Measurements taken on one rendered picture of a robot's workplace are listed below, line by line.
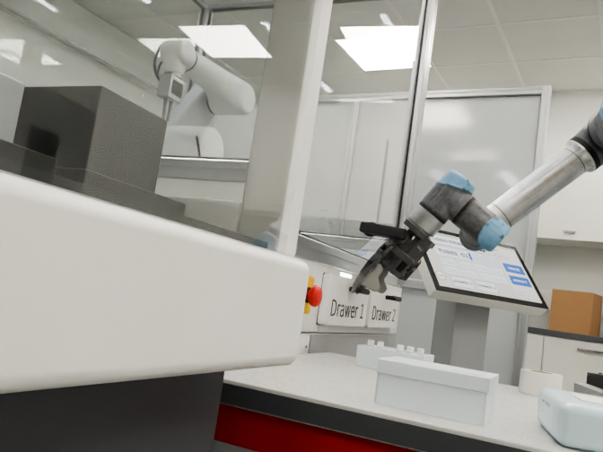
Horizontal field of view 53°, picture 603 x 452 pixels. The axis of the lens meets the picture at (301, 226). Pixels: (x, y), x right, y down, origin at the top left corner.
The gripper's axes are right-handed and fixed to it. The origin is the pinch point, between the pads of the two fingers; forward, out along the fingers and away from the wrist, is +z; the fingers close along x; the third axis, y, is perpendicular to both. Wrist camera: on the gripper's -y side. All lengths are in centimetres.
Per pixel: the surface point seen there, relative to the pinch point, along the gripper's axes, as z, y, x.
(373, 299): 2.3, 0.2, 19.3
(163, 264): -10, 20, -105
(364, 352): 3.0, 17.9, -28.3
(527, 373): -13.5, 39.9, -21.2
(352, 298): 2.9, 0.7, 1.6
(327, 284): 1.5, -0.7, -14.5
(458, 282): -13, 4, 78
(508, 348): -2, 26, 164
